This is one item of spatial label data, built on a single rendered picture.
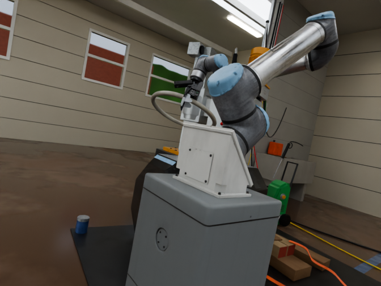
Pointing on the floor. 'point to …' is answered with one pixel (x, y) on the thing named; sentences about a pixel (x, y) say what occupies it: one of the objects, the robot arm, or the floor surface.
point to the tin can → (82, 224)
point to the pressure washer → (279, 190)
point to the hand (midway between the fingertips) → (181, 106)
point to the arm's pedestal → (200, 236)
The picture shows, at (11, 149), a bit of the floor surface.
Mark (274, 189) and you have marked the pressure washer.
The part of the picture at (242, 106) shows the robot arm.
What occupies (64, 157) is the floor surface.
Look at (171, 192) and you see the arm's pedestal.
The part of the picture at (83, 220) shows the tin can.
